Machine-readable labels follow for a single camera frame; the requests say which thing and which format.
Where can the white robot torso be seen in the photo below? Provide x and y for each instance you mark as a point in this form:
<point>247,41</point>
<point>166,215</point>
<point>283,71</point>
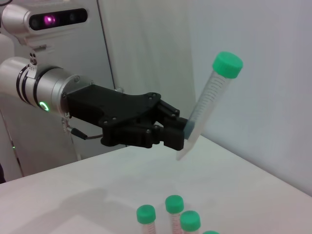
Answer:
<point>6,46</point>

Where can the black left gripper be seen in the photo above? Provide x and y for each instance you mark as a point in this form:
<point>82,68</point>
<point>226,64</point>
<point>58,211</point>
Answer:
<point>117,107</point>

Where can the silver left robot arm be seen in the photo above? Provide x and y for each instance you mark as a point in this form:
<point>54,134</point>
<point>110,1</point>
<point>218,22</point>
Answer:
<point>36,85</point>

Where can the green capped test tube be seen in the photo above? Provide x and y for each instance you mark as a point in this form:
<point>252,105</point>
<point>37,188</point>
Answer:
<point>174,203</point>
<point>210,232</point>
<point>146,213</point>
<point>228,64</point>
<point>190,220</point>

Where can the silver robot head camera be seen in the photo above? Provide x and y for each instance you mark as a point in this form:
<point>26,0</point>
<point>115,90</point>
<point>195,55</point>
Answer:
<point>58,19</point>

